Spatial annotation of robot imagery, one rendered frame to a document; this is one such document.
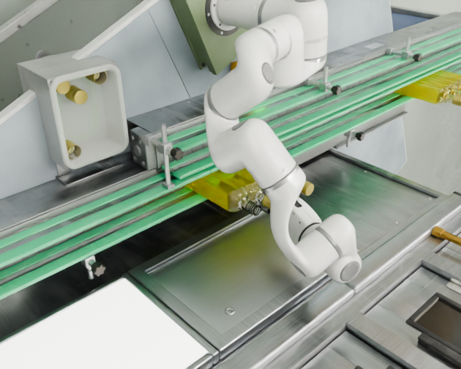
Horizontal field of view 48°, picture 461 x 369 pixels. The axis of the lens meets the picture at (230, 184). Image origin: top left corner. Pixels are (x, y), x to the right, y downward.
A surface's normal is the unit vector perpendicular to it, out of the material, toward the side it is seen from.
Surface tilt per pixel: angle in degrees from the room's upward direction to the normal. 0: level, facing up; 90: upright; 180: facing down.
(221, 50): 2
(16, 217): 90
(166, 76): 0
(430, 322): 90
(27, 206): 90
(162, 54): 0
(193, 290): 90
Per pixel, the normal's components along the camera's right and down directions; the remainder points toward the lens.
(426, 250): -0.01, -0.86
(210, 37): 0.70, 0.35
